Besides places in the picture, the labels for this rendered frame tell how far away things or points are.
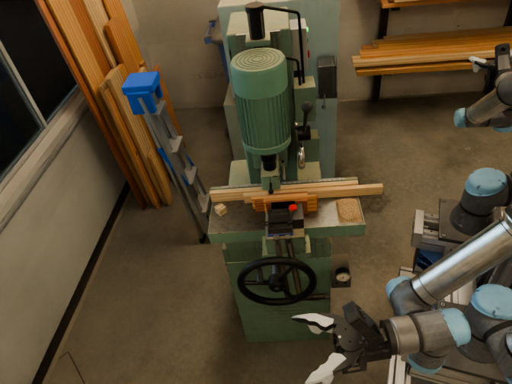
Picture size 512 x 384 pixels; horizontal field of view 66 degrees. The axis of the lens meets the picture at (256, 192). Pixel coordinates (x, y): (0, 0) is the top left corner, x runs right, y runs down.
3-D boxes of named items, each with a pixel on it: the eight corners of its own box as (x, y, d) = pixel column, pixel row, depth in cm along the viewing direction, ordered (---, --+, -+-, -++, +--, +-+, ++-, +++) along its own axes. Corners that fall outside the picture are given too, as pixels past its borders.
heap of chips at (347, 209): (339, 222, 148) (339, 218, 147) (334, 200, 158) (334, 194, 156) (362, 221, 148) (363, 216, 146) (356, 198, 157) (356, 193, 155)
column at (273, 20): (250, 189, 183) (224, 34, 134) (251, 159, 199) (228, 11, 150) (298, 186, 181) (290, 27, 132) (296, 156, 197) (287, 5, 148)
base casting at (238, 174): (224, 263, 164) (220, 249, 158) (232, 174, 206) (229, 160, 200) (332, 257, 160) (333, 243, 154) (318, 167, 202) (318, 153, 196)
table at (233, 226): (206, 263, 149) (203, 253, 145) (214, 206, 171) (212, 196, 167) (369, 254, 144) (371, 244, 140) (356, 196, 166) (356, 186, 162)
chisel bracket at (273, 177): (263, 193, 153) (260, 177, 147) (263, 170, 163) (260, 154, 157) (282, 192, 152) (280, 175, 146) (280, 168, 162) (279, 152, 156)
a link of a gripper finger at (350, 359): (339, 381, 75) (366, 351, 79) (339, 377, 74) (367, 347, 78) (320, 365, 78) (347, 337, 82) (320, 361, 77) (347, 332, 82)
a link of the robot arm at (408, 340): (421, 338, 77) (404, 305, 84) (398, 342, 77) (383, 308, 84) (417, 360, 81) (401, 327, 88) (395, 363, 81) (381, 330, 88)
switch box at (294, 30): (292, 71, 152) (289, 29, 141) (290, 59, 159) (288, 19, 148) (308, 69, 151) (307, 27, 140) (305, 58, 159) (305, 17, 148)
